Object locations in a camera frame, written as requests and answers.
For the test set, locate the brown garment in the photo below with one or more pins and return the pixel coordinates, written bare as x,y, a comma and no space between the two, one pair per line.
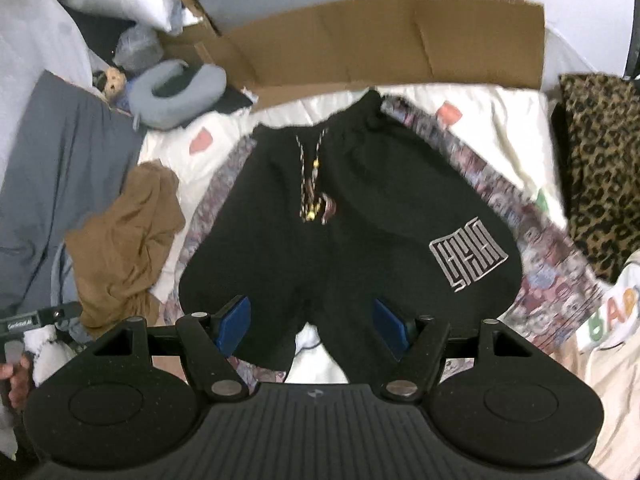
130,240

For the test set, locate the light blue cloth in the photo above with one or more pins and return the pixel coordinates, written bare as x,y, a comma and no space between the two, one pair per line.
65,285

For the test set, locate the small black cloth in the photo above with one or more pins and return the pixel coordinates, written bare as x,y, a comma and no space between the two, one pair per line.
230,102

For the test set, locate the leopard print garment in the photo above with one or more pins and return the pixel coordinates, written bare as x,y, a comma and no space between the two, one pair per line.
605,160

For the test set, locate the small open cardboard box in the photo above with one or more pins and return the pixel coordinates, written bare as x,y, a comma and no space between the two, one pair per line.
192,20

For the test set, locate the flat cardboard sheet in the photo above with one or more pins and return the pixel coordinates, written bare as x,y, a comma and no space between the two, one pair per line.
375,45

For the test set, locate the white fuzzy cloth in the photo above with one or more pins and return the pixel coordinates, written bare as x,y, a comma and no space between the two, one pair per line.
50,355

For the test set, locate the black shorts with patterned trim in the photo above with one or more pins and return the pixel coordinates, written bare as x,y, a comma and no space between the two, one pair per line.
350,220

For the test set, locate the white curtain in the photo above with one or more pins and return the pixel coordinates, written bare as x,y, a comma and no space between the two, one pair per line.
30,35

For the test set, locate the cream bear printed blanket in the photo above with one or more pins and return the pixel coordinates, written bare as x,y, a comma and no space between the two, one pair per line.
520,125

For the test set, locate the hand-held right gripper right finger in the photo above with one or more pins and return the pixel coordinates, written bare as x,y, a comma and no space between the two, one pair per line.
392,327

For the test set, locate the clear plastic bag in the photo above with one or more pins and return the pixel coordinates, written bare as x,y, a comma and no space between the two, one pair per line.
137,47

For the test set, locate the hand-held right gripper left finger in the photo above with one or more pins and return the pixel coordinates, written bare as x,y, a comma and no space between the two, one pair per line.
232,325

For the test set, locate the person's left hand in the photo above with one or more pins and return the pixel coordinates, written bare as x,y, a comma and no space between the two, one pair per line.
17,385

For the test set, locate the small teddy bear toy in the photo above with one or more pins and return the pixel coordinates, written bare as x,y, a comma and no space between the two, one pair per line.
114,85

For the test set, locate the grey neck pillow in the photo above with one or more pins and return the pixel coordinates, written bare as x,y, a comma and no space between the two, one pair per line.
200,90

